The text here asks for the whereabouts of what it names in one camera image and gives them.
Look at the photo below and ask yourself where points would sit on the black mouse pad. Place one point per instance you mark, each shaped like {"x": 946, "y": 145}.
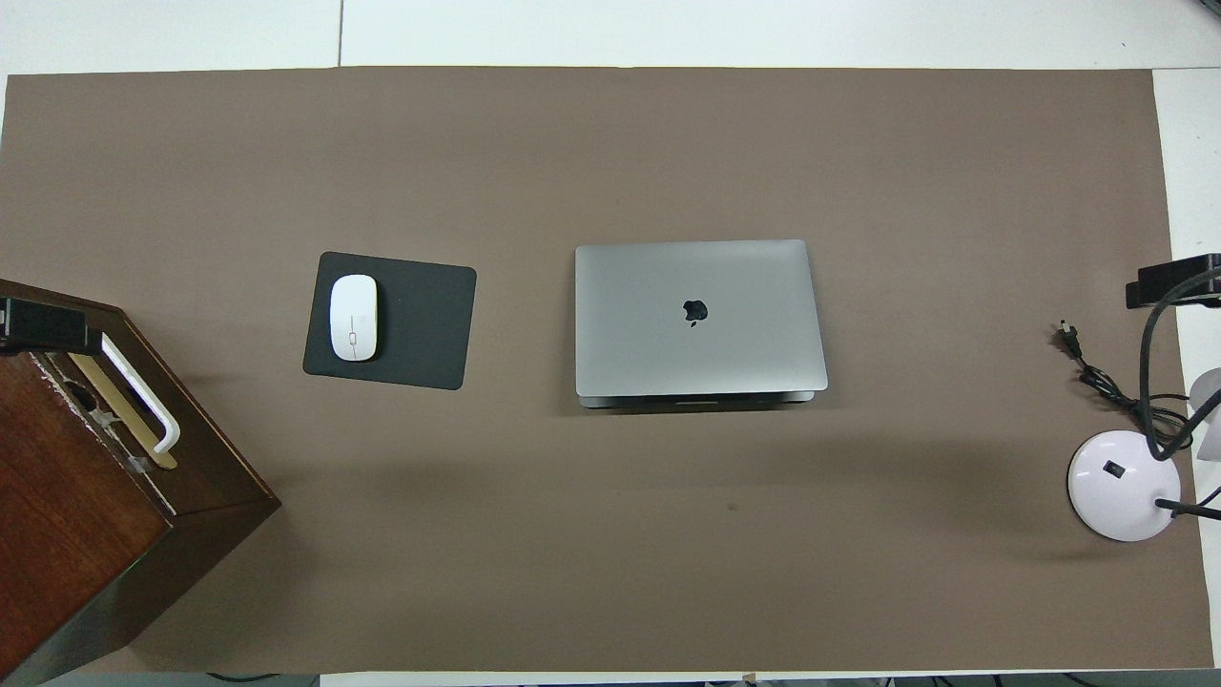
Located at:
{"x": 429, "y": 324}

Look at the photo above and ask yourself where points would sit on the white desk lamp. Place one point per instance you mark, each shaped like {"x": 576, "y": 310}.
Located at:
{"x": 1116, "y": 487}

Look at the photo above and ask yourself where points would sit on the silver grey laptop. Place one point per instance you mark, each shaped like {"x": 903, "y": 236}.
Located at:
{"x": 649, "y": 324}

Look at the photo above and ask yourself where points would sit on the white computer mouse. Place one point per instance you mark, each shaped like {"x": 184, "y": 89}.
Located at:
{"x": 353, "y": 315}

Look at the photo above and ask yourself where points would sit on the brown table mat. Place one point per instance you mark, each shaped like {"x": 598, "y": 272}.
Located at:
{"x": 668, "y": 525}

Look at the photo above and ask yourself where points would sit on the dark brown wooden box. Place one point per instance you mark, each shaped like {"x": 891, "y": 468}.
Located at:
{"x": 67, "y": 534}

